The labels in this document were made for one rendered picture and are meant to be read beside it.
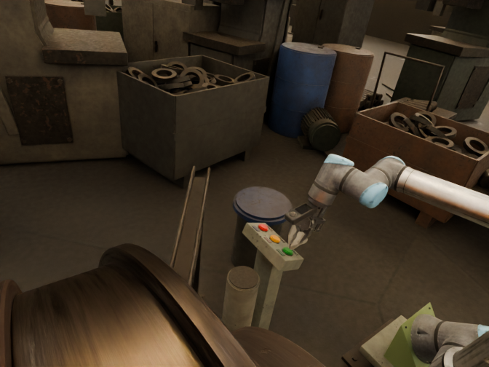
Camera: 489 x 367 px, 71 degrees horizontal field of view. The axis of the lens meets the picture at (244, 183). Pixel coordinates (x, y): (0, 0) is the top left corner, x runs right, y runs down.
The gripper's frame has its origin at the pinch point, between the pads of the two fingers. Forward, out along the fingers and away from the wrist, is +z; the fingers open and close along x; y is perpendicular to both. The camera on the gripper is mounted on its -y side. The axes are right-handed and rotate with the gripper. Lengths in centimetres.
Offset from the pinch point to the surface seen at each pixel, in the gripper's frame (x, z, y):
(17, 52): 209, 0, -63
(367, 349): -29, 36, 49
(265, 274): 5.2, 17.6, 1.8
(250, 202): 51, 11, 27
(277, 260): -1.5, 4.8, -5.4
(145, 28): 353, -41, 72
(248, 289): -1.8, 16.7, -13.6
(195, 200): 32.4, 1.8, -22.9
